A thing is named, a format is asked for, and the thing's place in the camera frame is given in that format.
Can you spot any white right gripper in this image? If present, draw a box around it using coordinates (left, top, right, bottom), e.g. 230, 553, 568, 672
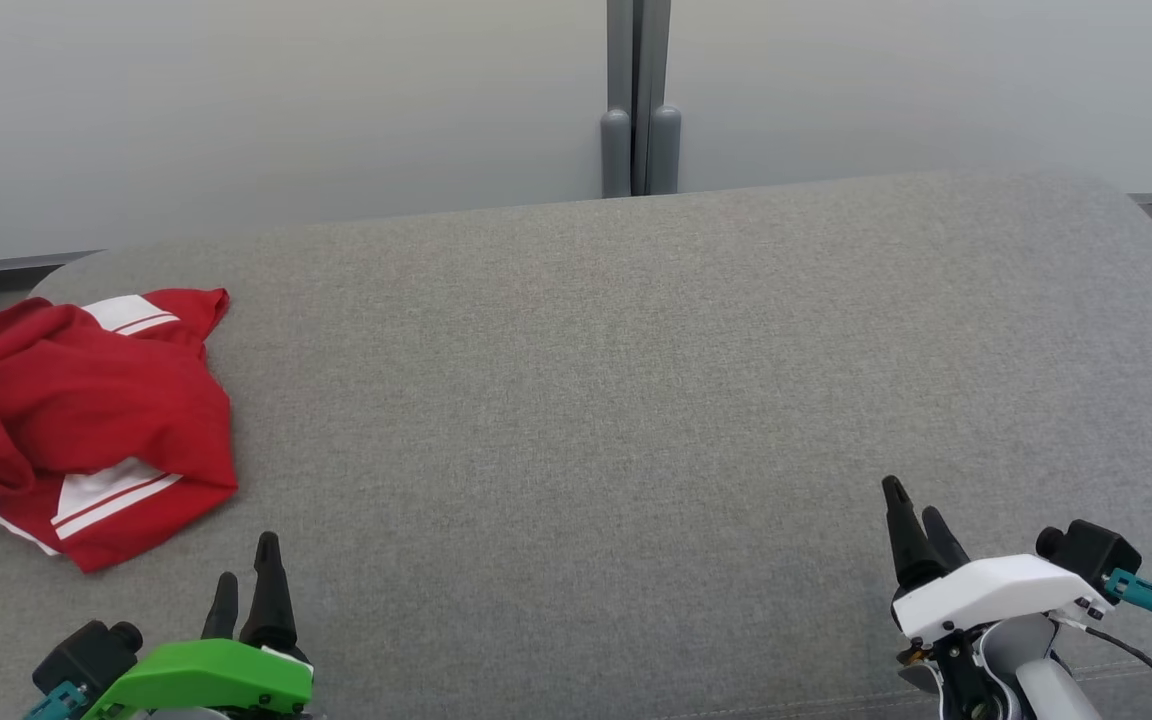
881, 476, 1113, 720

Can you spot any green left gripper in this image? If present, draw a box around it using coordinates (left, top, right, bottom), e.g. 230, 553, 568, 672
86, 531, 315, 720

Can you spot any red number 23 jersey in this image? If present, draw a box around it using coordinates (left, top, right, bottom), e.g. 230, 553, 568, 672
0, 288, 239, 574

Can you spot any teal left camera connector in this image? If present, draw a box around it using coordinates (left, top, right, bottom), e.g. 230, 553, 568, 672
24, 682, 89, 720

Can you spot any teal camera connector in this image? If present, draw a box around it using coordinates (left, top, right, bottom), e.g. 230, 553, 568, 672
1104, 568, 1152, 627
24, 682, 89, 720

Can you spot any teal right camera connector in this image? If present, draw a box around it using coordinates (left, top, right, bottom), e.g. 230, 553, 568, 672
1104, 568, 1152, 627

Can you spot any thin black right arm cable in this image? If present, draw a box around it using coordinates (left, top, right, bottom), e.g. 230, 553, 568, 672
1076, 624, 1152, 703

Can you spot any straight grey partition post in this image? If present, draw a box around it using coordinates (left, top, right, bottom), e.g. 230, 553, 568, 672
601, 0, 683, 199

